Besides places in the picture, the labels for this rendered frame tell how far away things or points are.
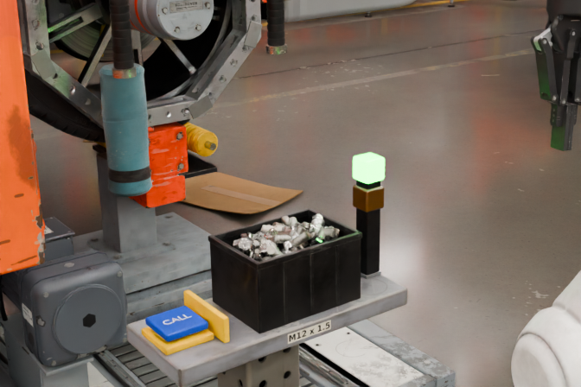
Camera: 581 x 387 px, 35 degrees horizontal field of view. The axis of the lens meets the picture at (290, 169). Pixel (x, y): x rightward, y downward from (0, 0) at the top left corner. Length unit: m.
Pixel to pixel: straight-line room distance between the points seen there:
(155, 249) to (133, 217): 0.10
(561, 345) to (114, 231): 1.43
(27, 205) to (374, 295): 0.57
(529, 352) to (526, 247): 1.86
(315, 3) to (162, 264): 0.74
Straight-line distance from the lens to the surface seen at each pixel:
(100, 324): 1.81
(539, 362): 1.05
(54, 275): 1.78
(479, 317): 2.47
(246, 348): 1.39
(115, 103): 1.86
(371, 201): 1.54
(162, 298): 2.21
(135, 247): 2.29
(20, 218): 1.50
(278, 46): 1.90
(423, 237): 2.94
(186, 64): 2.18
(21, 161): 1.47
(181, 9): 1.86
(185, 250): 2.29
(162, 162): 2.06
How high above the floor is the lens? 1.13
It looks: 18 degrees down
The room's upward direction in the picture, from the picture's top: 1 degrees counter-clockwise
